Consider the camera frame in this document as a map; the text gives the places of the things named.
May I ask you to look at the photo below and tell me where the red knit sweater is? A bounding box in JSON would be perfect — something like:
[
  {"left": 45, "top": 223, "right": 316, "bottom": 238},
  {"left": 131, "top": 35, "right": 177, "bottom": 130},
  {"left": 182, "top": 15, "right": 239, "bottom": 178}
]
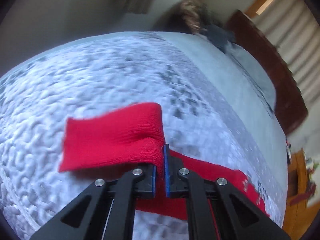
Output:
[{"left": 58, "top": 102, "right": 271, "bottom": 221}]

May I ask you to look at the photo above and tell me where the dark clothes pile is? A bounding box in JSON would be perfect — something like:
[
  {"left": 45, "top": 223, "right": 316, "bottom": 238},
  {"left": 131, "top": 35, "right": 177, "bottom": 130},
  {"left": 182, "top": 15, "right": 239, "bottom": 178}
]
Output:
[{"left": 164, "top": 0, "right": 235, "bottom": 53}]

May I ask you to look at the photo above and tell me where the wooden dresser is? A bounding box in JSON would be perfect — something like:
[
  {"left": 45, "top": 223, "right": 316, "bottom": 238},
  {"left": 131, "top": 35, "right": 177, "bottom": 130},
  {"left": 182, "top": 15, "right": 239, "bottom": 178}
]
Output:
[{"left": 283, "top": 149, "right": 319, "bottom": 239}]

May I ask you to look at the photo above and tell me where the white quilted bedspread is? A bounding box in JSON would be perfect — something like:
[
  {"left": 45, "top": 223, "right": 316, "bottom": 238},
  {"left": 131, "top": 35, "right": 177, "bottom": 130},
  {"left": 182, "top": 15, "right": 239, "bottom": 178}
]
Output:
[{"left": 1, "top": 32, "right": 287, "bottom": 239}]

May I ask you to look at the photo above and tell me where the dark wooden headboard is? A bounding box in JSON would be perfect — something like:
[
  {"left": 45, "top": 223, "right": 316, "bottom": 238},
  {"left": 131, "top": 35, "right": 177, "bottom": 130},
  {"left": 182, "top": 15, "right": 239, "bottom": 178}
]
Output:
[{"left": 225, "top": 10, "right": 308, "bottom": 135}]

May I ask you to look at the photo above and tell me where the striped window curtain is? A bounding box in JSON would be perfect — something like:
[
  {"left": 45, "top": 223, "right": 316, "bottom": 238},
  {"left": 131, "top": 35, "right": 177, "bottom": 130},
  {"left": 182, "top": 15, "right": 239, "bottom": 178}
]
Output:
[{"left": 253, "top": 0, "right": 319, "bottom": 107}]

